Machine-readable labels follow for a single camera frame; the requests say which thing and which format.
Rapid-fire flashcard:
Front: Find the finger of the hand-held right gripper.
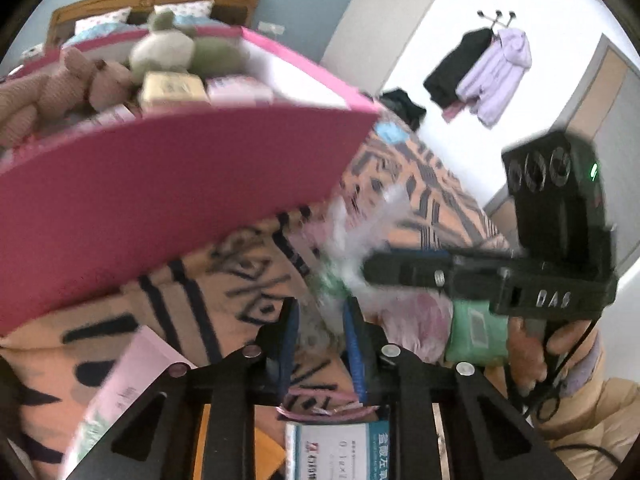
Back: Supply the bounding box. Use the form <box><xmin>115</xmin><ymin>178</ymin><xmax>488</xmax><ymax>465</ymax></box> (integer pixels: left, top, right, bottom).
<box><xmin>362</xmin><ymin>255</ymin><xmax>453</xmax><ymax>291</ymax></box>
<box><xmin>385</xmin><ymin>246</ymin><xmax>518</xmax><ymax>262</ymax></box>

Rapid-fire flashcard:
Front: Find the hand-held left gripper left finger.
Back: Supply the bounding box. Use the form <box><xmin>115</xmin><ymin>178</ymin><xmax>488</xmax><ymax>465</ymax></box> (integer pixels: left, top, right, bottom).
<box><xmin>67</xmin><ymin>295</ymin><xmax>301</xmax><ymax>480</ymax></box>

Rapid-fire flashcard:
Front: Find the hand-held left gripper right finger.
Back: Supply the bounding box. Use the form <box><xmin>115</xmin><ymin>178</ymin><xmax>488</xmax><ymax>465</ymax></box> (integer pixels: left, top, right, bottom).
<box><xmin>342</xmin><ymin>296</ymin><xmax>576</xmax><ymax>480</ymax></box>

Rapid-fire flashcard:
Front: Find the pink tasselled sachet bag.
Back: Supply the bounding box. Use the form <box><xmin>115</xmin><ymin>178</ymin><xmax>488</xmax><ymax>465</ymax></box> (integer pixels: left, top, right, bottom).
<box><xmin>277</xmin><ymin>290</ymin><xmax>453</xmax><ymax>420</ymax></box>

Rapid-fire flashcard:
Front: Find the clear plastic wrapper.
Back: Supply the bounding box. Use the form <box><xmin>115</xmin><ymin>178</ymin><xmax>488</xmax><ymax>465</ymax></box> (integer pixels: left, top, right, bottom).
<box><xmin>312</xmin><ymin>185</ymin><xmax>416</xmax><ymax>311</ymax></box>

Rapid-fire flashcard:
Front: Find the green wet wipes pack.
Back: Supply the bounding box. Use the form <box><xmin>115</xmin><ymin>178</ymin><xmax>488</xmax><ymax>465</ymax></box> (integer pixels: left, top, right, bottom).
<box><xmin>444</xmin><ymin>300</ymin><xmax>510</xmax><ymax>367</ymax></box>

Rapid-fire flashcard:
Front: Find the pink storage box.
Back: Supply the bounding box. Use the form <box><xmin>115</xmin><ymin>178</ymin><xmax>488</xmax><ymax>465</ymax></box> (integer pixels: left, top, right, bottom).
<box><xmin>0</xmin><ymin>27</ymin><xmax>383</xmax><ymax>336</ymax></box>

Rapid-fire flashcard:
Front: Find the floral tissue pack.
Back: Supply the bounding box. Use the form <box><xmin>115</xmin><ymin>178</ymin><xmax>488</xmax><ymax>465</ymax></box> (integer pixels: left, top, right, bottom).
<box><xmin>206</xmin><ymin>75</ymin><xmax>275</xmax><ymax>107</ymax></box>

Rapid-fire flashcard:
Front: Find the beige soap box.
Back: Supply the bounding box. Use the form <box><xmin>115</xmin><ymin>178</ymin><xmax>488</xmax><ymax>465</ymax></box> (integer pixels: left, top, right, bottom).
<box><xmin>139</xmin><ymin>71</ymin><xmax>208</xmax><ymax>111</ymax></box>

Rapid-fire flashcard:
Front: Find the person's right forearm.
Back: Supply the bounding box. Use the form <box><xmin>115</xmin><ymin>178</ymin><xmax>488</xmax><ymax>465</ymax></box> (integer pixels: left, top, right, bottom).
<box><xmin>500</xmin><ymin>332</ymin><xmax>640</xmax><ymax>456</ymax></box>

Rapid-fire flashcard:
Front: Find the person's right hand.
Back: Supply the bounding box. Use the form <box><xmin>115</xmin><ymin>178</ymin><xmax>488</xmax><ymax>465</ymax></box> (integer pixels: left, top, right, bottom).
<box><xmin>507</xmin><ymin>315</ymin><xmax>596</xmax><ymax>393</ymax></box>

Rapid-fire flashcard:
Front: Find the white blue medicine box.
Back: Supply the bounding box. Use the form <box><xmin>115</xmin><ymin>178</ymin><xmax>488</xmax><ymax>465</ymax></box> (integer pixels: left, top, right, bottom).
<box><xmin>284</xmin><ymin>407</ymin><xmax>393</xmax><ymax>480</ymax></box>

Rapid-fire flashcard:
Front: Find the orange cream tube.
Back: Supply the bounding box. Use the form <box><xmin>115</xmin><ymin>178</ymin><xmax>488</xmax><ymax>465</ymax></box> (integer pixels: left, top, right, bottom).
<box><xmin>192</xmin><ymin>402</ymin><xmax>288</xmax><ymax>480</ymax></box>

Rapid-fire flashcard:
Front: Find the blue face mask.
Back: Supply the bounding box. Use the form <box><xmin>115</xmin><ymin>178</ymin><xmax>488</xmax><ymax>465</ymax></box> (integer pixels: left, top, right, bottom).
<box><xmin>376</xmin><ymin>122</ymin><xmax>411</xmax><ymax>146</ymax></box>

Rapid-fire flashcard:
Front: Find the purple hoodie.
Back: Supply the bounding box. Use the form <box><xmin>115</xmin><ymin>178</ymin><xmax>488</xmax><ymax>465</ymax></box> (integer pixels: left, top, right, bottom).
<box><xmin>455</xmin><ymin>29</ymin><xmax>532</xmax><ymax>128</ymax></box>

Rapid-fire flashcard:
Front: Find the black clothes pile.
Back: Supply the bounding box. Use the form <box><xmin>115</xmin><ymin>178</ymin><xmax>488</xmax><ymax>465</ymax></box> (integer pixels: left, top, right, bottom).
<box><xmin>376</xmin><ymin>87</ymin><xmax>427</xmax><ymax>133</ymax></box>

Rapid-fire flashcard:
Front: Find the pink cream tube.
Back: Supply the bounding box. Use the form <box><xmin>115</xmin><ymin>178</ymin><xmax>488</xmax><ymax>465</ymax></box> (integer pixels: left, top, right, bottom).
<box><xmin>59</xmin><ymin>325</ymin><xmax>198</xmax><ymax>480</ymax></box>

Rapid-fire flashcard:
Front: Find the black jacket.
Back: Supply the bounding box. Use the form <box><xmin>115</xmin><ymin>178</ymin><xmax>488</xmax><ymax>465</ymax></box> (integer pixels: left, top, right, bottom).
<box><xmin>423</xmin><ymin>29</ymin><xmax>493</xmax><ymax>110</ymax></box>

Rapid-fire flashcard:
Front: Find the pale carton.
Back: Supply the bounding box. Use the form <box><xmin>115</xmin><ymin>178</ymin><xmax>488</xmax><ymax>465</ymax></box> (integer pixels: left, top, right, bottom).
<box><xmin>75</xmin><ymin>104</ymin><xmax>142</xmax><ymax>133</ymax></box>

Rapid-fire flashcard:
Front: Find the green plush frog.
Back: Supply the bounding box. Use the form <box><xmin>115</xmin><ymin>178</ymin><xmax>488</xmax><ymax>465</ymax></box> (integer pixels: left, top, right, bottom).
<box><xmin>129</xmin><ymin>9</ymin><xmax>251</xmax><ymax>86</ymax></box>

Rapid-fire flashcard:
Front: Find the dotted white pillow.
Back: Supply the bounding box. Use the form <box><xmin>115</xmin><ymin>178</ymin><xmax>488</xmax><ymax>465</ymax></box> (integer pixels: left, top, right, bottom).
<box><xmin>152</xmin><ymin>0</ymin><xmax>216</xmax><ymax>23</ymax></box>
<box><xmin>74</xmin><ymin>7</ymin><xmax>133</xmax><ymax>36</ymax></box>

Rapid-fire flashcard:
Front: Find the pink plush bunny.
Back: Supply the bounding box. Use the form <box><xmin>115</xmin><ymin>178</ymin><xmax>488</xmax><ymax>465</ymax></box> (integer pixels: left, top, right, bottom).
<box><xmin>0</xmin><ymin>46</ymin><xmax>136</xmax><ymax>151</ymax></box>

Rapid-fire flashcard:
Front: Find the black cable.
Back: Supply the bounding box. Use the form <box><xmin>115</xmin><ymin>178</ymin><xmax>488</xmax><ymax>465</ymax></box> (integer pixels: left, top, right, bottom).
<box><xmin>504</xmin><ymin>317</ymin><xmax>618</xmax><ymax>463</ymax></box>

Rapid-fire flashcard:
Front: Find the black wall hook rack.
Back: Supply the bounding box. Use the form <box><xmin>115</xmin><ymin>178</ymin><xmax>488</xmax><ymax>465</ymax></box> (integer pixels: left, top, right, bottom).
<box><xmin>477</xmin><ymin>9</ymin><xmax>518</xmax><ymax>33</ymax></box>

